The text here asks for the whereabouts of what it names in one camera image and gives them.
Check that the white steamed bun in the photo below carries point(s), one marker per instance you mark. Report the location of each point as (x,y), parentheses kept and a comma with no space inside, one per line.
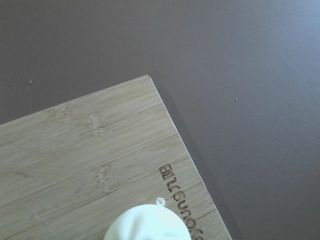
(148,222)

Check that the bamboo cutting board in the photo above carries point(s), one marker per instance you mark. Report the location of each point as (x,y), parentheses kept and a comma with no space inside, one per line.
(67,172)

